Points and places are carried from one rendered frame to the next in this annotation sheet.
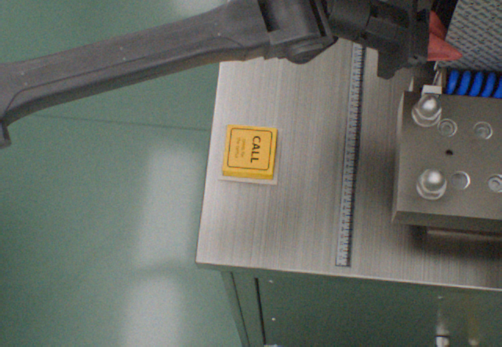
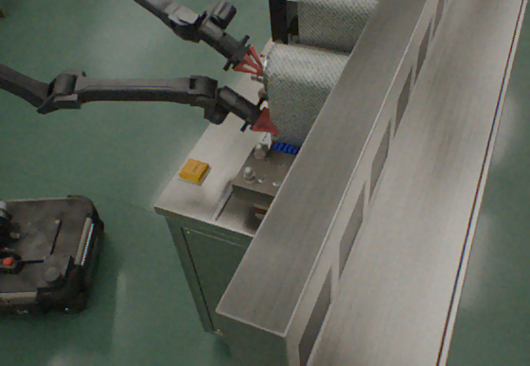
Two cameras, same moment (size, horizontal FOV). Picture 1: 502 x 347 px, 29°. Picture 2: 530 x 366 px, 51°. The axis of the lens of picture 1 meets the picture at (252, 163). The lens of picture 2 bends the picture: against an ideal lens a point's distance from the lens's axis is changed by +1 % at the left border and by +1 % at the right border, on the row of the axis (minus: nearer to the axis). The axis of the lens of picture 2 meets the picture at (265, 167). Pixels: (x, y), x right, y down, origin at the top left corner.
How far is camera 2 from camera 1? 86 cm
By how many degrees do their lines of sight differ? 26
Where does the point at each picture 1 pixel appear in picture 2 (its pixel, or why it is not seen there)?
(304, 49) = (202, 99)
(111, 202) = (173, 257)
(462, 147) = (269, 168)
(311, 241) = (204, 208)
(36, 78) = (97, 83)
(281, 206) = (198, 193)
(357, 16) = (231, 97)
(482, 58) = (288, 135)
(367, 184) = not seen: hidden behind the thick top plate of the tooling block
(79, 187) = (162, 247)
